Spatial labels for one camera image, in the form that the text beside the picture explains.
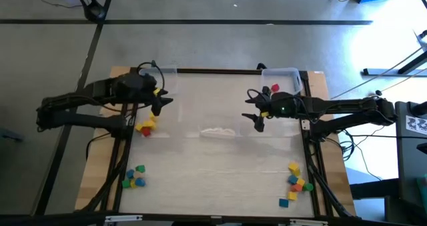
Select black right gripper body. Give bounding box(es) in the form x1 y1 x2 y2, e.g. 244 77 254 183
263 91 301 119

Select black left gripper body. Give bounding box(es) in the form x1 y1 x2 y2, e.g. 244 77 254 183
126 73 161 104

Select light wooden table board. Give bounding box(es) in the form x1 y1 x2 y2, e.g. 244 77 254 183
75 65 357 217

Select black stand base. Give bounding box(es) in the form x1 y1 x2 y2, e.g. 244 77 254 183
71 0 108 23

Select black stand foot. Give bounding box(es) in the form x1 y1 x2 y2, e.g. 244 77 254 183
362 51 427 77

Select black cart base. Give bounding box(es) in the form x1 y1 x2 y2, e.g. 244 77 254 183
349 177 401 200

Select white printed sticker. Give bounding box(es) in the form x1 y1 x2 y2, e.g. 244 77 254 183
405 115 427 136

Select black cart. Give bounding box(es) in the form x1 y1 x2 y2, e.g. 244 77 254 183
394 100 427 220

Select black crossbar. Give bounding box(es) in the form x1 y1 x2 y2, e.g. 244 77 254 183
0 212 427 226

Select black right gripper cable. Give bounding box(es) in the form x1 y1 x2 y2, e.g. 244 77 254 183
246 88 268 103

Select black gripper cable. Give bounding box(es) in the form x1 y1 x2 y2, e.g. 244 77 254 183
246 88 268 103
136 61 166 91

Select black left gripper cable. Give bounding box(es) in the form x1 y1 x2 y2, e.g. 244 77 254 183
136 61 166 91

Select black table frame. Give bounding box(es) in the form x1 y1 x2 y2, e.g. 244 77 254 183
111 67 333 220

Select beige floor cable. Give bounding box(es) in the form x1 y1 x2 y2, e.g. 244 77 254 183
329 45 424 101
353 67 427 102

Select tangled black blue cables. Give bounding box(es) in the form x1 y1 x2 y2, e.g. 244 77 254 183
325 129 356 163

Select black cable loop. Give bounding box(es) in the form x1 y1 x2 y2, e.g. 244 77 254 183
85 131 113 163

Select black cable bundle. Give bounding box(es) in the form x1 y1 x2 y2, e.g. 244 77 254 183
308 142 354 217
85 142 129 213

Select thin black cable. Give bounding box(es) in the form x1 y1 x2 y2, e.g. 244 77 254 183
353 125 386 182

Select straight black cable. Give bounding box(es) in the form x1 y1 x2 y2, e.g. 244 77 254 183
345 133 427 141

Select long silver bracket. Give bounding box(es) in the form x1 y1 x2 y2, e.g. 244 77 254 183
288 219 330 226
104 214 143 223

